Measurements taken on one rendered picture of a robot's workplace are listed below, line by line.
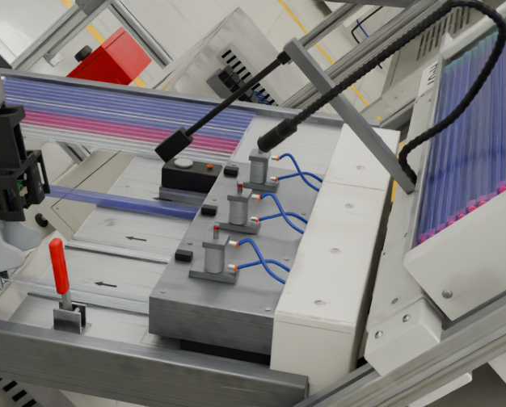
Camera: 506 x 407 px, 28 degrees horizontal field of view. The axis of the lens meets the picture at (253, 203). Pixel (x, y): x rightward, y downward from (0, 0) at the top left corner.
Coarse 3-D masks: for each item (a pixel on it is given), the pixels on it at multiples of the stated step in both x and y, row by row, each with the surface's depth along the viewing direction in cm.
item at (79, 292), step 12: (12, 276) 114; (24, 276) 114; (24, 288) 114; (36, 288) 113; (48, 288) 113; (72, 288) 113; (84, 288) 113; (96, 288) 113; (84, 300) 112; (96, 300) 112; (108, 300) 112; (120, 300) 111; (132, 300) 111; (144, 300) 111
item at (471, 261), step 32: (480, 32) 138; (0, 64) 175; (448, 64) 141; (416, 96) 148; (416, 192) 104; (416, 224) 97; (480, 224) 86; (416, 256) 89; (448, 256) 88; (480, 256) 87; (448, 288) 89; (480, 288) 89; (0, 384) 150; (32, 384) 151
